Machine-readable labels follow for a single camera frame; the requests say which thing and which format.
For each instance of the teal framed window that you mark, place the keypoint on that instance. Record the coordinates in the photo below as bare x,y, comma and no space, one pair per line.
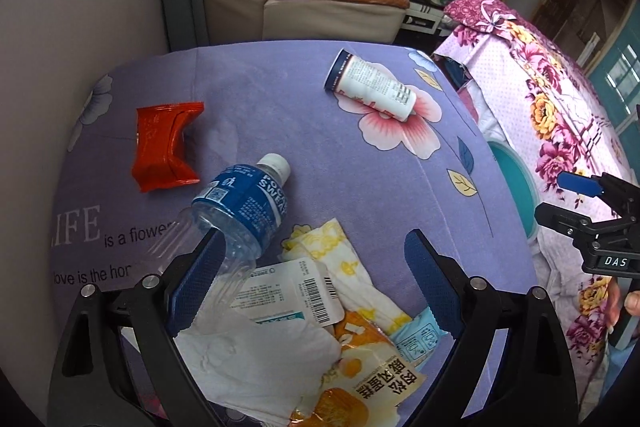
620,67

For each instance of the white tissue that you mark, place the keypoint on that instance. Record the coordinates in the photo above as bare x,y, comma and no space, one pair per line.
250,352

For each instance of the orange cake wrapper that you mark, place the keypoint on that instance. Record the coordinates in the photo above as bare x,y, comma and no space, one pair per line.
360,382

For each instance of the yellow patterned tissue packet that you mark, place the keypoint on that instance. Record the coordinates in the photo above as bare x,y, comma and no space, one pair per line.
345,257

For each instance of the purple floral tablecloth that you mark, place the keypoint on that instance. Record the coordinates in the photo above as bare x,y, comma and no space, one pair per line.
280,117

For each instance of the teal trash bin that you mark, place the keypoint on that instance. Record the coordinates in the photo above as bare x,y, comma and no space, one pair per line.
515,187

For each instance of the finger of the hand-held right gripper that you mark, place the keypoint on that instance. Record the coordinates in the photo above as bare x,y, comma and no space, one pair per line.
577,183
560,217

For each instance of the white canister with blue cap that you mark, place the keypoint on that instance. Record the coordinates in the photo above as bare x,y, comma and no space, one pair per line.
372,84

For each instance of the person's right hand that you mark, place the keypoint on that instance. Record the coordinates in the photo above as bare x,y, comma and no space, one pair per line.
634,302

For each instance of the red snack wrapper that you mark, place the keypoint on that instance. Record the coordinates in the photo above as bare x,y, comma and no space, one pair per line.
162,147

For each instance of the white low cabinet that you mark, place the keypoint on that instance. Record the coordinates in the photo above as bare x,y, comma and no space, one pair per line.
420,21

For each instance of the blue label plastic bottle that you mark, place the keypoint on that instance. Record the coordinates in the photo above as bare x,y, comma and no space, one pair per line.
240,202

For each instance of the magenta floral pillow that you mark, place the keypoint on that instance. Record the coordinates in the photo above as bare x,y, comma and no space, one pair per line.
475,9

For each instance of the white cardboard medicine box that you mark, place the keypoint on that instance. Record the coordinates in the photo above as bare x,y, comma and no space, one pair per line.
280,287

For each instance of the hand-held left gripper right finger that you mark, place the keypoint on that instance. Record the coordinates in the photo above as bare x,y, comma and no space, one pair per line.
425,267

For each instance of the light blue small packet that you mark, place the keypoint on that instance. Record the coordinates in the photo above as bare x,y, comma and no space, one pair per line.
415,339

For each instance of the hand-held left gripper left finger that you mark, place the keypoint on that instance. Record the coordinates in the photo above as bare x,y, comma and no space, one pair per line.
200,272

